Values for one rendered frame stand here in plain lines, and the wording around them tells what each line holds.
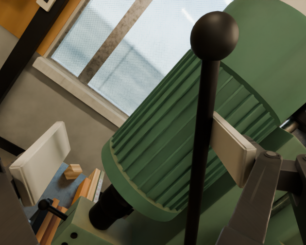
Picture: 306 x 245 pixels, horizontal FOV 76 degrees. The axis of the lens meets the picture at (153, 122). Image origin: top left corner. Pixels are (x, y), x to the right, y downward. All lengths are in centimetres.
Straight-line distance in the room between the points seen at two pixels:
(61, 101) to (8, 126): 48
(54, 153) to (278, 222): 34
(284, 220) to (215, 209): 11
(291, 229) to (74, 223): 35
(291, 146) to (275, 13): 17
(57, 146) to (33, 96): 160
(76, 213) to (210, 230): 24
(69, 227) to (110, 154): 16
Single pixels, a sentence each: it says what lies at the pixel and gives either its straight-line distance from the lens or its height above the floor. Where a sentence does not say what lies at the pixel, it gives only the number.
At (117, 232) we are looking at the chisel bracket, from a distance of 46.
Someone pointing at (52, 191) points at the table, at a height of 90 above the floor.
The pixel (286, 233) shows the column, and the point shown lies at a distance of 39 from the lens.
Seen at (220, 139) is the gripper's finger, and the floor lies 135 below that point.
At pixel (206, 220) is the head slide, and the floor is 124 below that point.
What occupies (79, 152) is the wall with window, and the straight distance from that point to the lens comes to 189.
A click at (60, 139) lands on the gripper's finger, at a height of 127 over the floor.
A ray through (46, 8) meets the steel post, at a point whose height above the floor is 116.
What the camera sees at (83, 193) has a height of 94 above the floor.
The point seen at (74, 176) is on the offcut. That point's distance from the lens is 72.
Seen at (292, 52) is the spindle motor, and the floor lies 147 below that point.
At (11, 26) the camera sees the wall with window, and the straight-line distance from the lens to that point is 172.
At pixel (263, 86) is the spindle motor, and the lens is 26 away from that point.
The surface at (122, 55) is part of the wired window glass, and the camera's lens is 164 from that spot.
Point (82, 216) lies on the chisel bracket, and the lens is 43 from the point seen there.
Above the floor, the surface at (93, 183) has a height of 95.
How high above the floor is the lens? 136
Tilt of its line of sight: 13 degrees down
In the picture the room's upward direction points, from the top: 43 degrees clockwise
